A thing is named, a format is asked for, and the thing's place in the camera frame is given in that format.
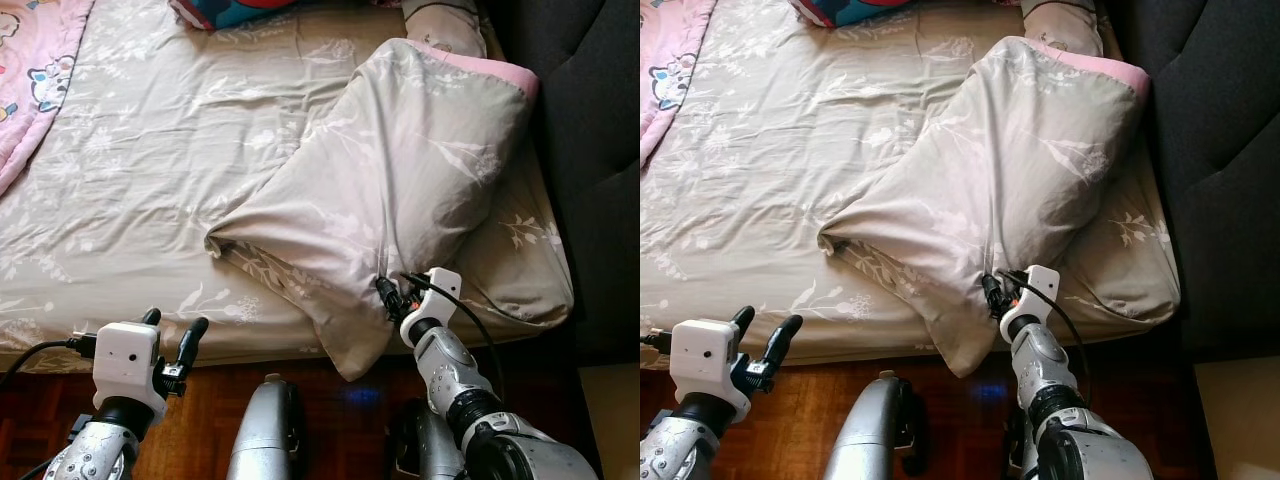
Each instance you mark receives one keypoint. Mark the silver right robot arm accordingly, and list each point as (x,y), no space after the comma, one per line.
(460,380)
(1050,370)

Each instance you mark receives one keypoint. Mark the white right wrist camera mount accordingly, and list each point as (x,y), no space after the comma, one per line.
(1040,295)
(440,300)

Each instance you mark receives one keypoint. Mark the pink cartoon print blanket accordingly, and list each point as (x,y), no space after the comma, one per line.
(670,60)
(40,60)

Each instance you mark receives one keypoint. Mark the blue red shield print pillow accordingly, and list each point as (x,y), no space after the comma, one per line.
(850,10)
(230,12)

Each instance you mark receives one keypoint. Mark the silver left robot leg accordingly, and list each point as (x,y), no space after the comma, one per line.
(865,430)
(262,430)

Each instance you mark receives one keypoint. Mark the dark grey padded headboard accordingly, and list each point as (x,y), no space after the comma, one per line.
(600,150)
(1220,150)

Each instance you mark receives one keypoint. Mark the grey floral pink-backed pillow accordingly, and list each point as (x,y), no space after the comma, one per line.
(400,180)
(1010,180)

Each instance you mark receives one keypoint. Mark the bed with grey floral sheet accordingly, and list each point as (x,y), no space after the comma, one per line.
(150,180)
(780,180)

